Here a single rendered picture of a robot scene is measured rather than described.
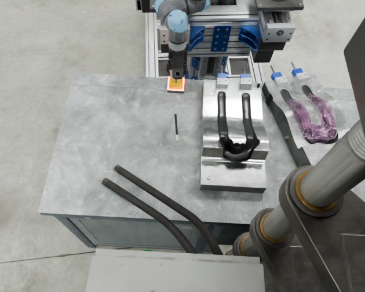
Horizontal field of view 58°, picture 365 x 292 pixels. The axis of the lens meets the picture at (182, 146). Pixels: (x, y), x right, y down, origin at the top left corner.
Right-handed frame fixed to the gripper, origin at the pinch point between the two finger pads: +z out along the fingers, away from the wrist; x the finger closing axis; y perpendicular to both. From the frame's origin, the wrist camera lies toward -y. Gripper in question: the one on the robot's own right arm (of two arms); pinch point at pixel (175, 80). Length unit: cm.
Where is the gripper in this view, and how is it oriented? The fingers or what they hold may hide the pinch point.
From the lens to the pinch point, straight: 157.7
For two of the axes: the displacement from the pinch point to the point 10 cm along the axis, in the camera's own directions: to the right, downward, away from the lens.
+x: -10.0, -0.6, -0.1
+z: -0.4, 4.7, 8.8
